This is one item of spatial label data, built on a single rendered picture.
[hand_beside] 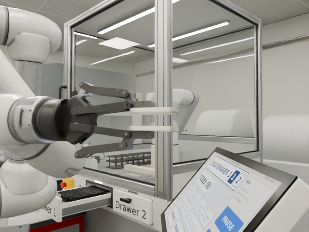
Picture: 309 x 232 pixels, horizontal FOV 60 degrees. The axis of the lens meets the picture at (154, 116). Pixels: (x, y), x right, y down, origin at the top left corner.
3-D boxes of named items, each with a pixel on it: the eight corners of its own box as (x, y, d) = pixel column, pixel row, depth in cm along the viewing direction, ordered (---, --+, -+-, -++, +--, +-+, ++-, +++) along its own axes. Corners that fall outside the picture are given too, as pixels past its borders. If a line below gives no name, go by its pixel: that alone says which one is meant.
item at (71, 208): (60, 217, 126) (60, 204, 127) (39, 205, 145) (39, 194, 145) (127, 200, 154) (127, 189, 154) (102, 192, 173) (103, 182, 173)
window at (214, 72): (170, 165, 120) (170, -24, 123) (169, 165, 121) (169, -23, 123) (258, 150, 180) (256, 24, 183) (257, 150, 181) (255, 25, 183)
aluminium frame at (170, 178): (166, 200, 116) (166, -38, 118) (62, 170, 189) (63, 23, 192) (263, 172, 182) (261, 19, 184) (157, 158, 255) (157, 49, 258)
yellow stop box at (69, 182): (66, 191, 173) (66, 180, 173) (61, 189, 178) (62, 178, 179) (74, 189, 177) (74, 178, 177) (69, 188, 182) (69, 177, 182)
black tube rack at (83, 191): (72, 211, 135) (72, 198, 135) (57, 203, 148) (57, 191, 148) (109, 202, 150) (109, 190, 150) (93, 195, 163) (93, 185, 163)
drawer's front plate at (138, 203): (150, 225, 121) (150, 200, 121) (112, 210, 142) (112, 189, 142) (152, 224, 122) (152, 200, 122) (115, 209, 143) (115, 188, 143)
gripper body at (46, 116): (33, 143, 45) (77, 145, 41) (37, 93, 46) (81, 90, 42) (65, 143, 52) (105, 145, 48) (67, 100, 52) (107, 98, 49)
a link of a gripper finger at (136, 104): (127, 110, 43) (128, 91, 44) (155, 109, 41) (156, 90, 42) (122, 108, 42) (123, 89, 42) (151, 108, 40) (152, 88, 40)
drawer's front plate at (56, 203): (58, 223, 124) (58, 199, 124) (35, 208, 145) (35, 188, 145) (61, 222, 125) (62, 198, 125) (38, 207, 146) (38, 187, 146)
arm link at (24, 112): (9, 91, 47) (34, 90, 45) (49, 100, 55) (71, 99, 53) (5, 143, 46) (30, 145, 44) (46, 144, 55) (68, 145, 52)
